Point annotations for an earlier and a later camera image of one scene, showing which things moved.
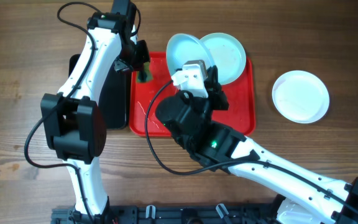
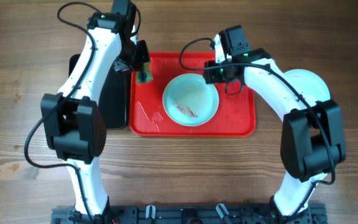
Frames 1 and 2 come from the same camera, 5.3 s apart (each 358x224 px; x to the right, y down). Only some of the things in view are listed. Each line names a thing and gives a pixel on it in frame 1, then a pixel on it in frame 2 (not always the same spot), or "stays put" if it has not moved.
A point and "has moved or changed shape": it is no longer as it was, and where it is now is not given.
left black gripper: [120, 65] stays put
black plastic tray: [113, 96] stays put
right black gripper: [212, 91] -> [211, 74]
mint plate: [227, 54] has moved or changed shape
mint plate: [181, 48] -> [311, 88]
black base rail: [187, 214] stays put
